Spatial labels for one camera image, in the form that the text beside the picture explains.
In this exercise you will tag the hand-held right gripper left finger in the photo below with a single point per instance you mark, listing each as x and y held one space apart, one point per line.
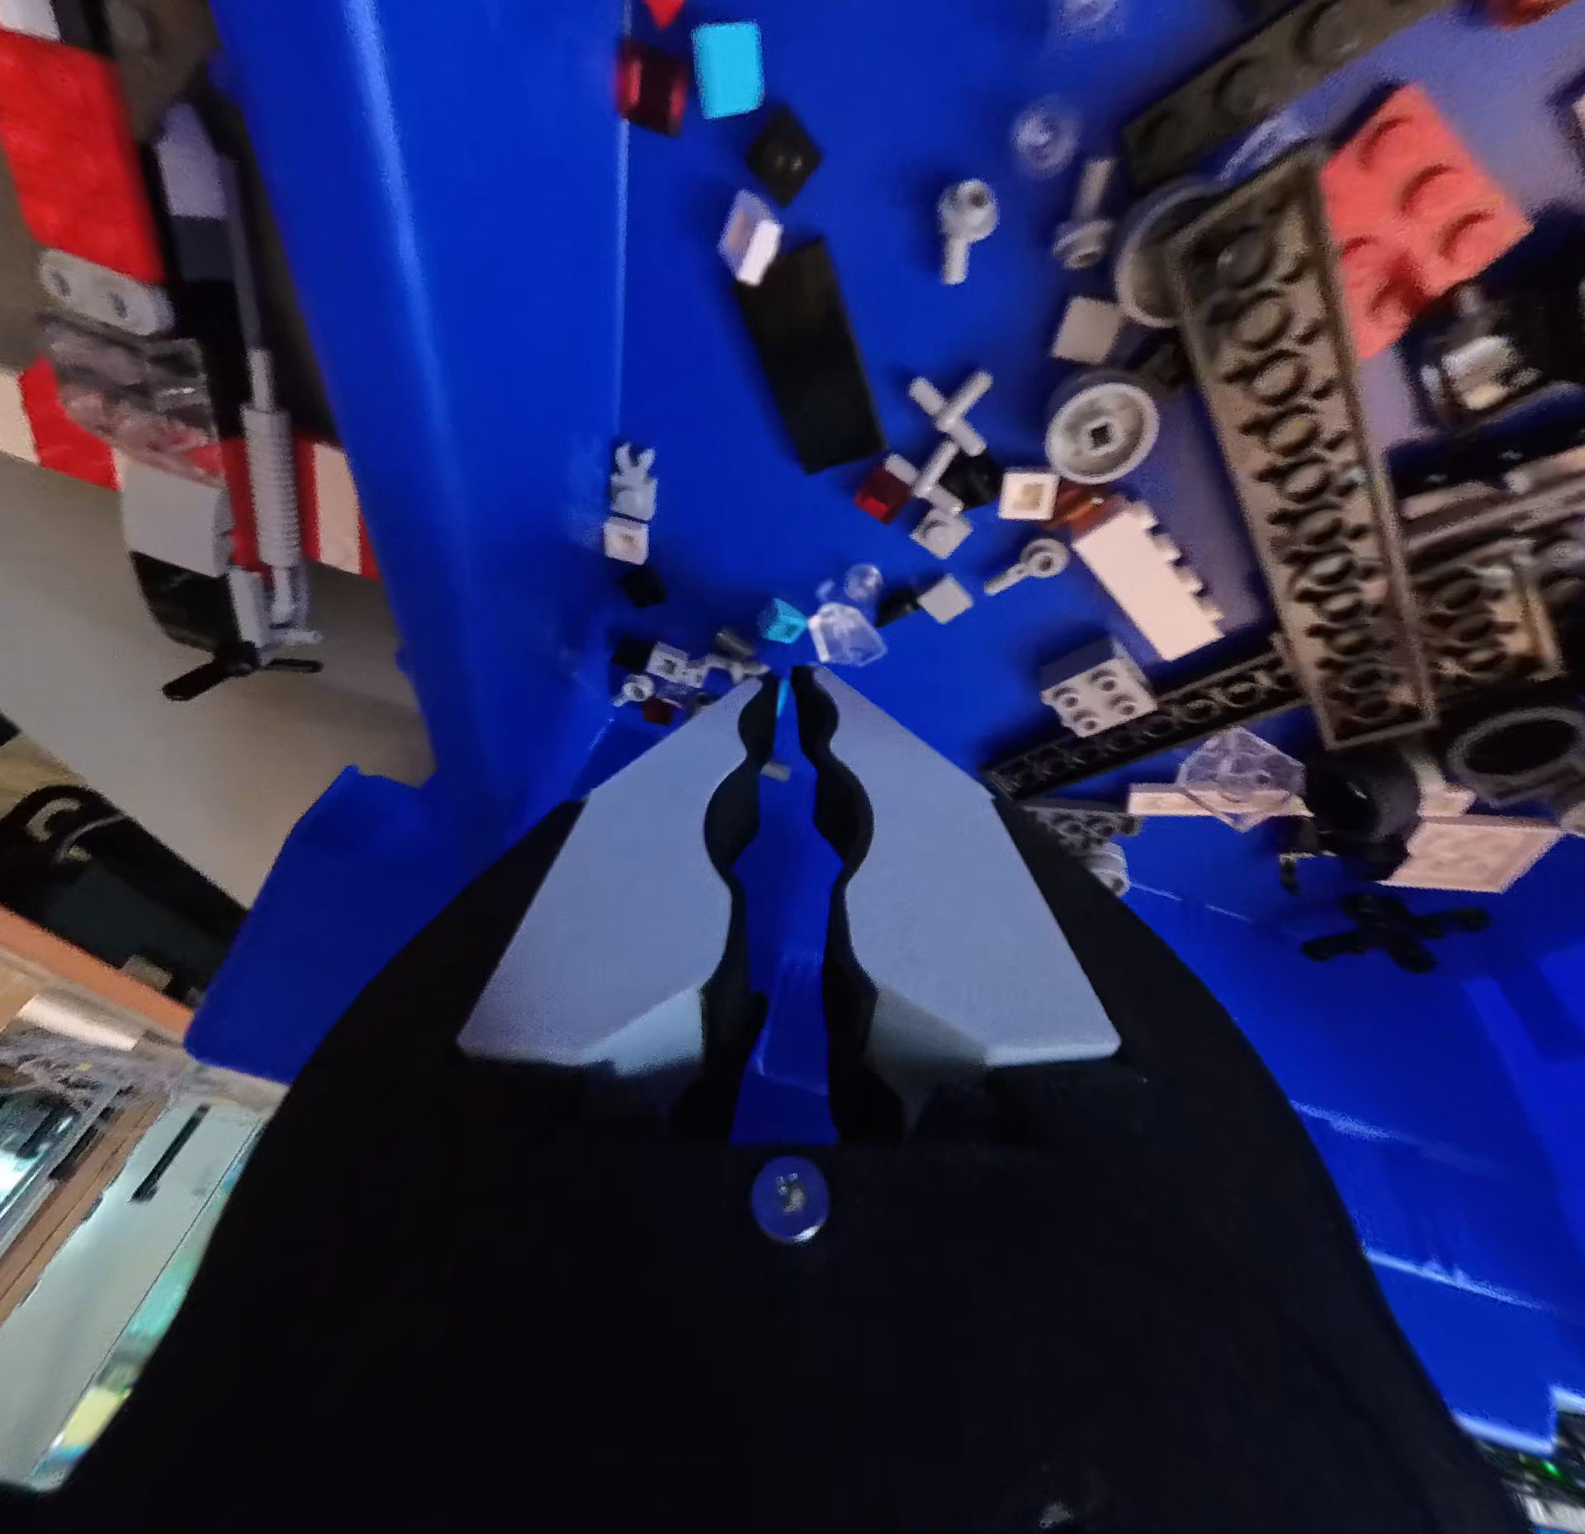
592 939

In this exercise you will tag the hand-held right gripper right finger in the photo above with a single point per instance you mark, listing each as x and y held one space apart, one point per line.
979 939

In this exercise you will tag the pile of toy bricks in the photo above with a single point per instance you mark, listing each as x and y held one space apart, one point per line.
1094 691

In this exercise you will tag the blue plastic bin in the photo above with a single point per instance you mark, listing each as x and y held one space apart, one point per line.
495 321

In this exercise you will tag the white rectangular brick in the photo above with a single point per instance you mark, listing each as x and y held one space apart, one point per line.
1143 581

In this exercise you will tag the grey wheel hub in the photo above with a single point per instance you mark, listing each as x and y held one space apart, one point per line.
1103 430

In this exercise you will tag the long dark grey studded plate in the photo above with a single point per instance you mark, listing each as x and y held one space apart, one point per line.
1299 445

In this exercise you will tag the black flat tile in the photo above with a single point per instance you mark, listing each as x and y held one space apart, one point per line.
810 356

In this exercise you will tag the red square brick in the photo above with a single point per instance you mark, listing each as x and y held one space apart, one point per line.
1411 221

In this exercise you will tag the red printed box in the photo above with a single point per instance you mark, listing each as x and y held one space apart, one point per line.
74 134

